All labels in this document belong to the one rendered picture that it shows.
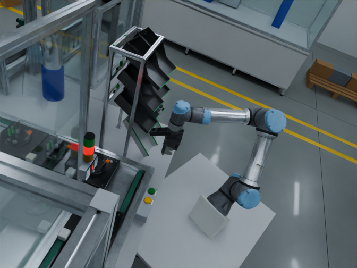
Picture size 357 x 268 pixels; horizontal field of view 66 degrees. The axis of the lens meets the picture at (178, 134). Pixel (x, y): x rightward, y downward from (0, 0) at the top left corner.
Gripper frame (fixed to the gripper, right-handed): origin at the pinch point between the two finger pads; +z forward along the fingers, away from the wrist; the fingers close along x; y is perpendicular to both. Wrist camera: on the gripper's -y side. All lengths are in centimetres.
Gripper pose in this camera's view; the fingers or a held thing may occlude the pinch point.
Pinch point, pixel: (162, 152)
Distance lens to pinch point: 152.7
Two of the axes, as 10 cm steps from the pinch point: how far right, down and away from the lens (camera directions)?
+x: 2.3, -6.0, 7.6
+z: -2.6, 7.2, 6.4
